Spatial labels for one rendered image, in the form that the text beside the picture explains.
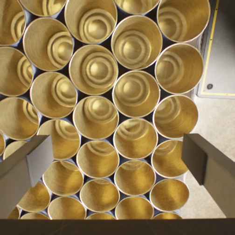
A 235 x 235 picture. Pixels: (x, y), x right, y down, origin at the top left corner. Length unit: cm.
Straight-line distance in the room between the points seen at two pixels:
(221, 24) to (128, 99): 102
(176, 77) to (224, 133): 150
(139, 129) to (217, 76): 98
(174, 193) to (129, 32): 31
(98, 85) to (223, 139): 160
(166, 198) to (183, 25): 32
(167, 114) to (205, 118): 134
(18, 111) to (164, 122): 28
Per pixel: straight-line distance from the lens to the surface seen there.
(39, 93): 30
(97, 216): 43
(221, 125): 176
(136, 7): 34
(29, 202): 39
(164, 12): 34
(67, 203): 42
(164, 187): 40
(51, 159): 17
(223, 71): 128
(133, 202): 41
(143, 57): 33
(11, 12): 37
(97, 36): 33
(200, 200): 212
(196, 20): 31
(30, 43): 29
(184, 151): 17
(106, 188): 39
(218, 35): 126
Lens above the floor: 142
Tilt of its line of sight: 73 degrees down
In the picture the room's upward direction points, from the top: 178 degrees counter-clockwise
